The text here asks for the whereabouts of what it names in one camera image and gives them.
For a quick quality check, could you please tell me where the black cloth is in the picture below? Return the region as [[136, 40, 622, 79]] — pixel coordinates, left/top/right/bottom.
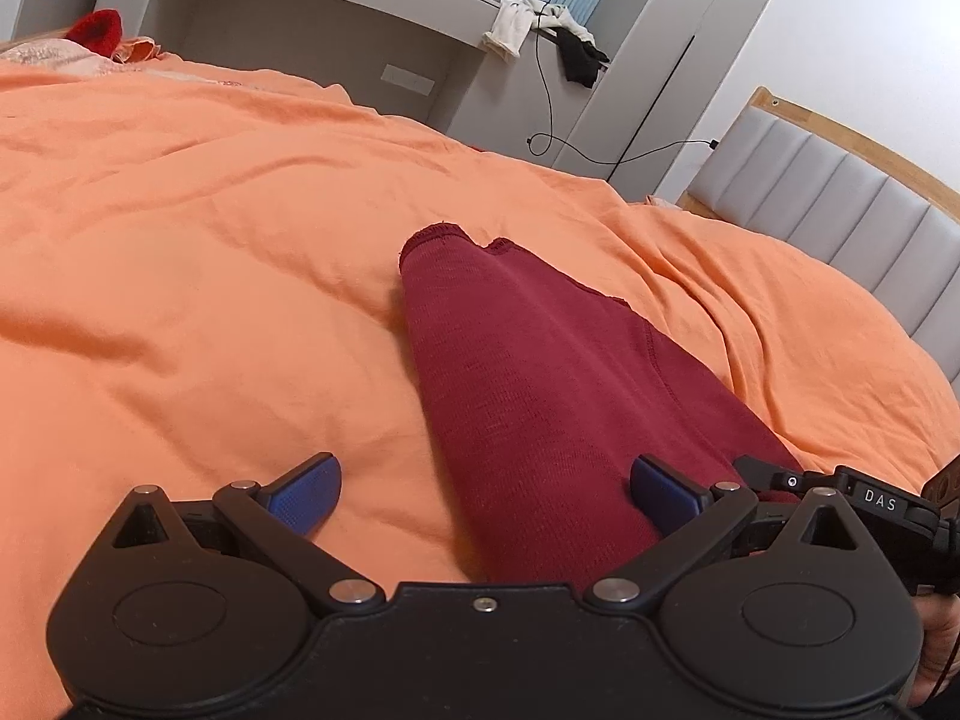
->
[[551, 28, 612, 89]]

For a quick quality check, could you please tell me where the white wall socket plate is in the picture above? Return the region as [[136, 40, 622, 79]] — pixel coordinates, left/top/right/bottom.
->
[[381, 65, 436, 97]]

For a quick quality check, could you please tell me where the person's right hand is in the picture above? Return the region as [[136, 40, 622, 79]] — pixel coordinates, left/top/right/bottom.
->
[[916, 591, 960, 706]]

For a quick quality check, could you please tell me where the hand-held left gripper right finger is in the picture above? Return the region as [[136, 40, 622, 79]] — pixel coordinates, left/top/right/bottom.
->
[[585, 454, 871, 610]]

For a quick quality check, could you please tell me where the small orange cloth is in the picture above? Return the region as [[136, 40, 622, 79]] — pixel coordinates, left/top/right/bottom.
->
[[111, 36, 166, 65]]

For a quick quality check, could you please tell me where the white cloth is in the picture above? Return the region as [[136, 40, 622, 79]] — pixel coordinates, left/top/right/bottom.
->
[[482, 0, 597, 61]]

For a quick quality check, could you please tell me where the orange blanket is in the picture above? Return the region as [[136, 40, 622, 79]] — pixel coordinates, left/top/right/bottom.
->
[[0, 52, 960, 720]]

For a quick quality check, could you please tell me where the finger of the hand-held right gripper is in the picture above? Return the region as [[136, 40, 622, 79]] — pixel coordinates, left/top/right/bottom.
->
[[733, 454, 841, 502]]

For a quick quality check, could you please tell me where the grey plain tall cabinet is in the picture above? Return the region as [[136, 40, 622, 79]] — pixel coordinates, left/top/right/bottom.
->
[[450, 0, 797, 203]]

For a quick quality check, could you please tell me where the grey padded wooden headboard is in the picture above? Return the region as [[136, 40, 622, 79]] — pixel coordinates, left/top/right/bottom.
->
[[675, 86, 960, 383]]

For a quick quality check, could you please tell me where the dark red shirt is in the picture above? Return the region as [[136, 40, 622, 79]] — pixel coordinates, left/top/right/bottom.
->
[[396, 221, 807, 586]]

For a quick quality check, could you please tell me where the pale patterned pillow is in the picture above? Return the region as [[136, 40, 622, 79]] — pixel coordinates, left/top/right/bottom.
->
[[0, 36, 113, 80]]

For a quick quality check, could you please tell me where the red plush toy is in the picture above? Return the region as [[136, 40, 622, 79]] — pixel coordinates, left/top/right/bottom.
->
[[64, 9, 125, 61]]

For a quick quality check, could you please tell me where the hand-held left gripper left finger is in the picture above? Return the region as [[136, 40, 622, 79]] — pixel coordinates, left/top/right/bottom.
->
[[90, 452, 385, 613]]

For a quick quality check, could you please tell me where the black cable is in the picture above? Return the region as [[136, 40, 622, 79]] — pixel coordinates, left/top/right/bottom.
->
[[527, 11, 722, 167]]

